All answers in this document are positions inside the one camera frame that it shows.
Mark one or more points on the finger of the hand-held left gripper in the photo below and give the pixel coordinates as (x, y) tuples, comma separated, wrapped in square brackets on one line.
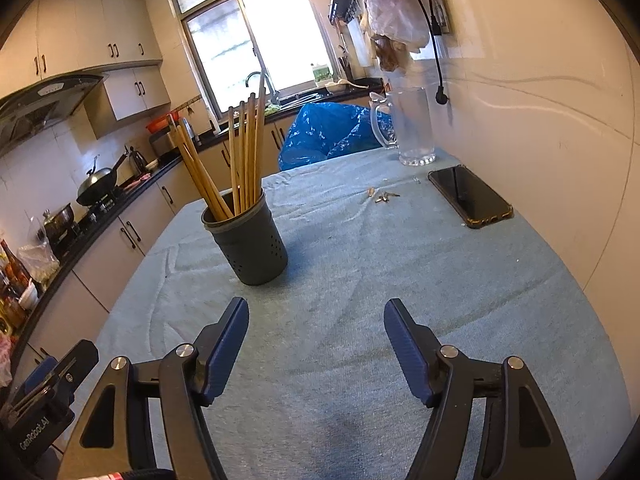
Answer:
[(75, 367)]

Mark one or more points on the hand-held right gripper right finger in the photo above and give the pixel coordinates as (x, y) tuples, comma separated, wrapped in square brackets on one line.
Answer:
[(405, 355)]

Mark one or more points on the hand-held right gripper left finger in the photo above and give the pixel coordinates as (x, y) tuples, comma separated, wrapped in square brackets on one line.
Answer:
[(227, 350)]

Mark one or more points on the black perforated utensil holder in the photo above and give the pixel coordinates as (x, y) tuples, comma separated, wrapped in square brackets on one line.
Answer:
[(255, 250)]

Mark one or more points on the bundle of wooden chopsticks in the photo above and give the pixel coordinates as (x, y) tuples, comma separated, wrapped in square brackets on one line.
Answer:
[(200, 170)]

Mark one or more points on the pale thin chopstick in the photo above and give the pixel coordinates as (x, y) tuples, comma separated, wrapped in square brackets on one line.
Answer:
[(250, 135), (260, 125)]

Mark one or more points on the white bowl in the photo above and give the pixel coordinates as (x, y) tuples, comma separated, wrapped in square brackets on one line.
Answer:
[(29, 296)]

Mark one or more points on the beige base cabinets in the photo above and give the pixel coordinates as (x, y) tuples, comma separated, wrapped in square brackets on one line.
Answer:
[(100, 280)]

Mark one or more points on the grey-blue table cloth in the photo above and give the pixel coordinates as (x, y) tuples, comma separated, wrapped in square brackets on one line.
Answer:
[(350, 260)]

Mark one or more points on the clear plastic bag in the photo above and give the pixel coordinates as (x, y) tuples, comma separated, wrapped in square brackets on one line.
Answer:
[(37, 262)]

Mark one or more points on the dark sauce bottle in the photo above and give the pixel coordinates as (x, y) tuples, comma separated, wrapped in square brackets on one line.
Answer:
[(10, 270)]

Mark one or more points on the steel cooking pot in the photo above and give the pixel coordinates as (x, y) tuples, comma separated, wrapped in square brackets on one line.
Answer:
[(57, 222)]

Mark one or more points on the small metal keys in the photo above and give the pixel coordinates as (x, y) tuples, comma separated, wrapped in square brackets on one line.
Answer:
[(382, 196)]

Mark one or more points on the black smartphone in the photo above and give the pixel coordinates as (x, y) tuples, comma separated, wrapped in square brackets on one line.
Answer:
[(470, 195)]

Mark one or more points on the black wok with lid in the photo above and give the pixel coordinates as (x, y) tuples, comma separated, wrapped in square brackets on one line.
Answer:
[(97, 182)]

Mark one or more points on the pink dish cloth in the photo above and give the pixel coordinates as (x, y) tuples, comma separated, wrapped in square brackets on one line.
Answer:
[(135, 181)]

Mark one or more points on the dark kettle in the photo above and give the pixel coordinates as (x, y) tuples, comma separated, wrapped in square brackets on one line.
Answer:
[(137, 160)]

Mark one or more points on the silver rice cooker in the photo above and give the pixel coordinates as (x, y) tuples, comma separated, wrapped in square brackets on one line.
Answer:
[(162, 142)]

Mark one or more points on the clear glass mug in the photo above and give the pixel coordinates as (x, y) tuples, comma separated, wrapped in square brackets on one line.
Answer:
[(412, 130)]

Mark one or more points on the red plastic basin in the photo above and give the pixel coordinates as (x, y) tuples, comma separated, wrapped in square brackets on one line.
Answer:
[(160, 124)]

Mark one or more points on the blue plastic bag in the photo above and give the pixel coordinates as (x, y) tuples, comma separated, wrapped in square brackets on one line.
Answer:
[(325, 130)]

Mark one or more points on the black kitchen countertop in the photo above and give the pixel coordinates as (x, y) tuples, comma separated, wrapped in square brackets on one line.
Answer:
[(345, 94)]

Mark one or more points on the chrome kitchen faucet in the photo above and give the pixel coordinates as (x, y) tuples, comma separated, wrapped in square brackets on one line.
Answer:
[(270, 85)]

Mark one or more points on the grey range hood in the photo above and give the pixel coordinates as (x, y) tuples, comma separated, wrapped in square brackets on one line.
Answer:
[(45, 100)]

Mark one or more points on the white ladle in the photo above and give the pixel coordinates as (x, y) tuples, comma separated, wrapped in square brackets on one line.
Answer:
[(352, 82)]

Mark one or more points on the green-label bottle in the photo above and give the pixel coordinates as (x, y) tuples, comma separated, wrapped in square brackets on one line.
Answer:
[(320, 75)]

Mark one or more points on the dark chopsticks caddy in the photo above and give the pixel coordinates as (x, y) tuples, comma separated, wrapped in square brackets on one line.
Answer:
[(344, 67)]

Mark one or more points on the white cutting board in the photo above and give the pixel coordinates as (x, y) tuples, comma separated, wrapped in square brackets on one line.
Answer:
[(357, 45)]

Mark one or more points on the kitchen window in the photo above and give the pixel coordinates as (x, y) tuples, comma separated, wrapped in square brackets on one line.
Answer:
[(280, 35)]

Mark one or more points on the hanging plastic bags bundle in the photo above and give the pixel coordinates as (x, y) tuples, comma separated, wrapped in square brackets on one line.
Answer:
[(395, 15)]

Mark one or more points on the white power strip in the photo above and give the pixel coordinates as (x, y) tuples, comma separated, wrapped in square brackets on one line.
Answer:
[(440, 15)]

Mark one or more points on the beige upper cabinets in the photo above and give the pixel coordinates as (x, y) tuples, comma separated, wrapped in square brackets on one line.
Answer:
[(75, 25)]

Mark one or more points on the black wall rack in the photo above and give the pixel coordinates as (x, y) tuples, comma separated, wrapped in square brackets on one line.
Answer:
[(342, 5)]

